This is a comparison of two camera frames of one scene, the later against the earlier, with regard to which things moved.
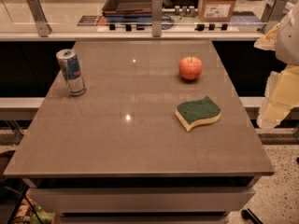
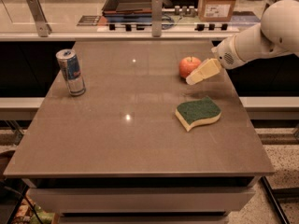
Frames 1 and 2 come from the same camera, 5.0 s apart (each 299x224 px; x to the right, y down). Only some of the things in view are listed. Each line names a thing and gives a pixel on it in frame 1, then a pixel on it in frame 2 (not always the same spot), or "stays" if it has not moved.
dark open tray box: [130, 5] stays
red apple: [190, 67] stays
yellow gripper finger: [281, 96] → [229, 55]
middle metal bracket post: [156, 14] stays
